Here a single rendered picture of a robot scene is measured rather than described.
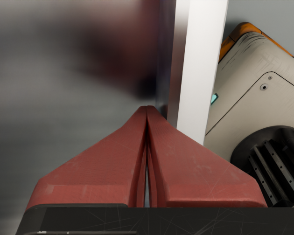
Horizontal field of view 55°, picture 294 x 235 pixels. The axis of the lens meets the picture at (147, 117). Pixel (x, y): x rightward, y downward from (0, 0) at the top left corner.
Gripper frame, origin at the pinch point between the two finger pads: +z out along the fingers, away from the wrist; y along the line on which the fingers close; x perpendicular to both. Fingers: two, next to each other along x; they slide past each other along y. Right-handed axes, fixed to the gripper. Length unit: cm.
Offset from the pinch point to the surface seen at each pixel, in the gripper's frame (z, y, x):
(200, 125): 2.5, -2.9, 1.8
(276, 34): 96, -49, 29
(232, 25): 94, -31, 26
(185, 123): 2.5, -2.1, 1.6
